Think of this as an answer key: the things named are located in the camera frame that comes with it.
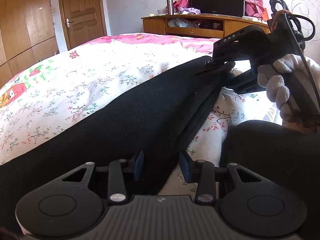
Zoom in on black cable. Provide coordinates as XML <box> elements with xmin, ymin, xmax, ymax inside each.
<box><xmin>269</xmin><ymin>0</ymin><xmax>316</xmax><ymax>50</ymax></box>

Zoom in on purple cloth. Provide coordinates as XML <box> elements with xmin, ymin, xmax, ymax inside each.
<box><xmin>179</xmin><ymin>7</ymin><xmax>201</xmax><ymax>15</ymax></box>

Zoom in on black pants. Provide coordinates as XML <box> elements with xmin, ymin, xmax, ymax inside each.
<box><xmin>0</xmin><ymin>55</ymin><xmax>237</xmax><ymax>240</ymax></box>

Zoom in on wooden door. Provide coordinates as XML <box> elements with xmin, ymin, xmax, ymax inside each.
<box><xmin>58</xmin><ymin>0</ymin><xmax>107</xmax><ymax>50</ymax></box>

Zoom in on person's right hand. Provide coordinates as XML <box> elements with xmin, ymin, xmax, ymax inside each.
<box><xmin>257</xmin><ymin>54</ymin><xmax>320</xmax><ymax>127</ymax></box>

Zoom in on wooden wardrobe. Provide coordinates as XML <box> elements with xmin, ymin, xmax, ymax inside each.
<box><xmin>0</xmin><ymin>0</ymin><xmax>58</xmax><ymax>88</ymax></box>

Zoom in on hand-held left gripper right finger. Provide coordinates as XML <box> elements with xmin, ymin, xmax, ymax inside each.
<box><xmin>179</xmin><ymin>151</ymin><xmax>262</xmax><ymax>204</ymax></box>

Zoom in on person's dark clothed leg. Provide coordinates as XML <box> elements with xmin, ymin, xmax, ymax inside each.
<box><xmin>219</xmin><ymin>119</ymin><xmax>320</xmax><ymax>240</ymax></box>

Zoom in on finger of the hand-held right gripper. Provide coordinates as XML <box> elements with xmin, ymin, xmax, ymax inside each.
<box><xmin>195</xmin><ymin>66</ymin><xmax>237</xmax><ymax>78</ymax></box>
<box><xmin>204</xmin><ymin>59</ymin><xmax>225</xmax><ymax>67</ymax></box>

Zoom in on white crumpled cloth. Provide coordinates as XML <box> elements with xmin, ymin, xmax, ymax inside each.
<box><xmin>167</xmin><ymin>19</ymin><xmax>199</xmax><ymax>28</ymax></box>

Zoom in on floral printed blanket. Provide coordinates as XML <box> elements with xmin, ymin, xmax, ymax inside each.
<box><xmin>0</xmin><ymin>32</ymin><xmax>283</xmax><ymax>198</ymax></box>

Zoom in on wooden cabinet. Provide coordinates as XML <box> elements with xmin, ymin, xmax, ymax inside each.
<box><xmin>141</xmin><ymin>14</ymin><xmax>272</xmax><ymax>39</ymax></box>

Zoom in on pink cloth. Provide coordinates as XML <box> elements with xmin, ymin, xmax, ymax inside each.
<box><xmin>175</xmin><ymin>0</ymin><xmax>269</xmax><ymax>22</ymax></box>

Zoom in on brown cord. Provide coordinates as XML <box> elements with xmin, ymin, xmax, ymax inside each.
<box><xmin>271</xmin><ymin>9</ymin><xmax>290</xmax><ymax>28</ymax></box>

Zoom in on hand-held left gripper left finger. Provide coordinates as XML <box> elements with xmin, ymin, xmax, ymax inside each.
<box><xmin>61</xmin><ymin>150</ymin><xmax>145</xmax><ymax>205</ymax></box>

